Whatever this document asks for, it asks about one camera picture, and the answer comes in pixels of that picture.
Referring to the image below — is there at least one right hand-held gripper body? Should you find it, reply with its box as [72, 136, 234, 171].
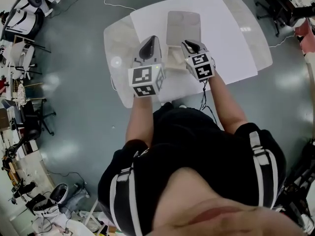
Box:
[181, 39, 217, 81]

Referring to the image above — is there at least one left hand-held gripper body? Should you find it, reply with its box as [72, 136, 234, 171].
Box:
[127, 35, 166, 98]

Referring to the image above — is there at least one grey cardboard box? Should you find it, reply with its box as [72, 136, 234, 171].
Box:
[165, 10, 201, 72]

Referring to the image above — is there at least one person's right forearm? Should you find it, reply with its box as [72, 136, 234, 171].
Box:
[207, 75, 248, 135]

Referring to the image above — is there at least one person's left forearm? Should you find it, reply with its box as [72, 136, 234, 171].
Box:
[125, 95, 155, 148]

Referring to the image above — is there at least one person's black striped shirt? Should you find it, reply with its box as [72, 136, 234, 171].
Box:
[97, 102, 287, 236]

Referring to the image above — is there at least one black office chair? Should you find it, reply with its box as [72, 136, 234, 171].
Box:
[14, 98, 57, 139]
[255, 0, 297, 38]

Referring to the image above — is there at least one pink cloth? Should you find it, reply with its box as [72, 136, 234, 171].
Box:
[294, 20, 315, 55]

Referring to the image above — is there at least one white folding chair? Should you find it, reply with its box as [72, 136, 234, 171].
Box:
[10, 35, 52, 80]

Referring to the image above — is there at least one person's face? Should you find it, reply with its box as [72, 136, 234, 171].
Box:
[149, 167, 307, 236]

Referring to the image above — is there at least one white helmet-shaped device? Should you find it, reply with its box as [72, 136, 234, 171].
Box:
[50, 182, 69, 204]

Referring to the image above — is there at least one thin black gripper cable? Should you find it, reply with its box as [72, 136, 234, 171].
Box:
[198, 79, 219, 125]

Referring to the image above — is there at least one thin white cable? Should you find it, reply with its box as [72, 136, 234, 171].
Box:
[268, 32, 296, 48]

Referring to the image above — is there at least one black floor cable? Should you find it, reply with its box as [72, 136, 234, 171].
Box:
[46, 170, 87, 190]

